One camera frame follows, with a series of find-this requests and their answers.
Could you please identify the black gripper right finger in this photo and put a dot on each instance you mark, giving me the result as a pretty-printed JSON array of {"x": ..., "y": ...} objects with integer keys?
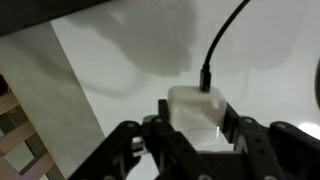
[{"x": 276, "y": 153}]

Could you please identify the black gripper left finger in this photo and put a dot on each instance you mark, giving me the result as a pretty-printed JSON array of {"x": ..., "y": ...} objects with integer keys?
[{"x": 133, "y": 156}]

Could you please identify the white square charger block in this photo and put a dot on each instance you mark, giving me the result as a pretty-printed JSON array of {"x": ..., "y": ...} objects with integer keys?
[{"x": 196, "y": 110}]

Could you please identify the white board sheet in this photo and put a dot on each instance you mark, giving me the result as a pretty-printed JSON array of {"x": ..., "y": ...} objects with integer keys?
[{"x": 266, "y": 83}]

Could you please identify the wooden slat-back chair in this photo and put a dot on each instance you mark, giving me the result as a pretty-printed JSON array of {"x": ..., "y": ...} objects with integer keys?
[{"x": 13, "y": 136}]

